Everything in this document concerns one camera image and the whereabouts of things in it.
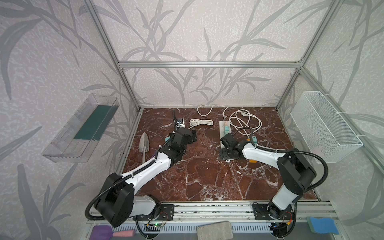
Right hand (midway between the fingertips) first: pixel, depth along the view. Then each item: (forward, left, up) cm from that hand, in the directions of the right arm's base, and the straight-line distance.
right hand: (227, 149), depth 94 cm
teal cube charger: (+5, -17, +4) cm, 19 cm away
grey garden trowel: (+4, +55, -2) cm, 55 cm away
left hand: (+6, +24, +17) cm, 30 cm away
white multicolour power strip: (+14, 0, +4) cm, 14 cm away
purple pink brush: (-42, +61, -1) cm, 74 cm away
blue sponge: (-39, -42, -3) cm, 57 cm away
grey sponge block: (-41, +8, +1) cm, 42 cm away
